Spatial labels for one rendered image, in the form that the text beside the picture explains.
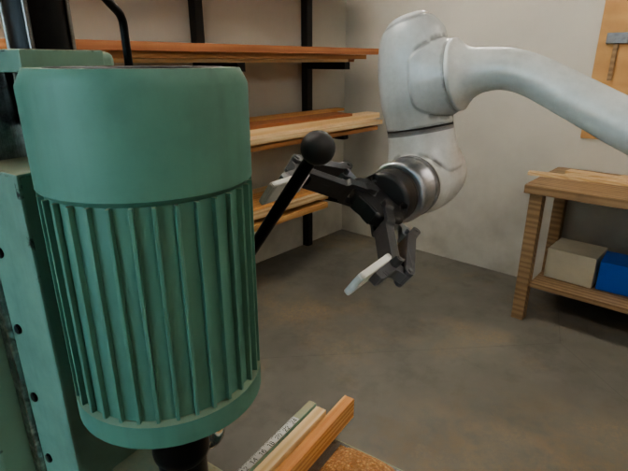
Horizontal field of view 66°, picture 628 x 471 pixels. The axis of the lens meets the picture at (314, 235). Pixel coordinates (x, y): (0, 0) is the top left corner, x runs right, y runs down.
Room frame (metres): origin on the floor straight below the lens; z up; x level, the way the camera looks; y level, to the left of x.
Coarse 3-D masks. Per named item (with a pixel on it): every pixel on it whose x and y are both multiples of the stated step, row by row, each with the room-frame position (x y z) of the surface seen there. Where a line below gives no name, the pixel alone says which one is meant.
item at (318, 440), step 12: (348, 396) 0.72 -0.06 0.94; (336, 408) 0.69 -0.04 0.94; (348, 408) 0.70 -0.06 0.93; (324, 420) 0.66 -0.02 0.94; (336, 420) 0.66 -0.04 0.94; (348, 420) 0.70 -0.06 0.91; (312, 432) 0.63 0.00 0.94; (324, 432) 0.63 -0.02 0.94; (336, 432) 0.66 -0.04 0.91; (300, 444) 0.60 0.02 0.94; (312, 444) 0.60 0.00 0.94; (324, 444) 0.63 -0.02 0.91; (288, 456) 0.58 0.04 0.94; (300, 456) 0.58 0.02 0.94; (312, 456) 0.60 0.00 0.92; (276, 468) 0.56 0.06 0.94; (288, 468) 0.56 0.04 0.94; (300, 468) 0.57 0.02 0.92
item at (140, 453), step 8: (128, 456) 0.45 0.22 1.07; (136, 456) 0.45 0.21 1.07; (144, 456) 0.45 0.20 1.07; (152, 456) 0.45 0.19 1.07; (120, 464) 0.44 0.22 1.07; (128, 464) 0.44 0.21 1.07; (136, 464) 0.44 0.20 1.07; (144, 464) 0.44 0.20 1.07; (152, 464) 0.44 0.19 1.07; (208, 464) 0.44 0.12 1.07
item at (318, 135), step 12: (312, 132) 0.48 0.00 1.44; (324, 132) 0.48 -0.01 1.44; (312, 144) 0.47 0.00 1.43; (324, 144) 0.47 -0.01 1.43; (312, 156) 0.47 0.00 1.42; (324, 156) 0.47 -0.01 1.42; (300, 168) 0.48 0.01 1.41; (312, 168) 0.49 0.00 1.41; (300, 180) 0.49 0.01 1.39; (288, 192) 0.49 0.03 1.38; (276, 204) 0.50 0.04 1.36; (288, 204) 0.50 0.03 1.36; (276, 216) 0.51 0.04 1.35; (264, 228) 0.51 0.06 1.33; (264, 240) 0.52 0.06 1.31
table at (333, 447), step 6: (330, 444) 0.65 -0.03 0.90; (336, 444) 0.65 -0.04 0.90; (342, 444) 0.65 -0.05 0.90; (324, 450) 0.63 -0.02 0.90; (330, 450) 0.63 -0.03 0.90; (360, 450) 0.63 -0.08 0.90; (324, 456) 0.62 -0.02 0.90; (330, 456) 0.62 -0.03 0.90; (372, 456) 0.62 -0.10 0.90; (318, 462) 0.61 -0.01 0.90; (324, 462) 0.61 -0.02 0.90; (384, 462) 0.61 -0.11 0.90; (312, 468) 0.60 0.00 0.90; (318, 468) 0.60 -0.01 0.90; (396, 468) 0.60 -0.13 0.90
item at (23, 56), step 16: (0, 0) 0.48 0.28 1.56; (16, 0) 0.46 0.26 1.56; (32, 0) 0.46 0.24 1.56; (48, 0) 0.47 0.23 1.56; (64, 0) 0.49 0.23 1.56; (16, 16) 0.46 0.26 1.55; (32, 16) 0.46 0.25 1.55; (48, 16) 0.47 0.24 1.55; (64, 16) 0.49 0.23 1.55; (16, 32) 0.46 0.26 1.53; (32, 32) 0.46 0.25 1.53; (48, 32) 0.47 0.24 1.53; (64, 32) 0.48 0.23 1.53; (16, 48) 0.46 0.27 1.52; (32, 48) 0.46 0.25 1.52; (48, 48) 0.46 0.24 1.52; (64, 48) 0.48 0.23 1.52; (0, 64) 0.45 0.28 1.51; (16, 64) 0.44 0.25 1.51; (32, 64) 0.44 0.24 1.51; (48, 64) 0.45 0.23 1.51; (64, 64) 0.47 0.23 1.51; (80, 64) 0.48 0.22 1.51; (96, 64) 0.49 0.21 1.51
